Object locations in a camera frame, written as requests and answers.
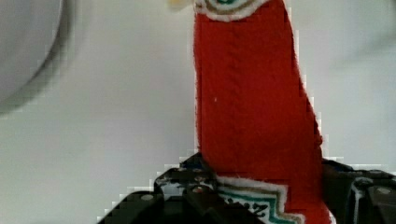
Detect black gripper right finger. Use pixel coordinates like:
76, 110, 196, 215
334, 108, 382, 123
321, 159, 396, 224

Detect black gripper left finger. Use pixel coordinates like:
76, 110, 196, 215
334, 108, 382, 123
96, 152, 265, 224

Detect red plush ketchup bottle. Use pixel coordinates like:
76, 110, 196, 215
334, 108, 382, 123
192, 0, 332, 224

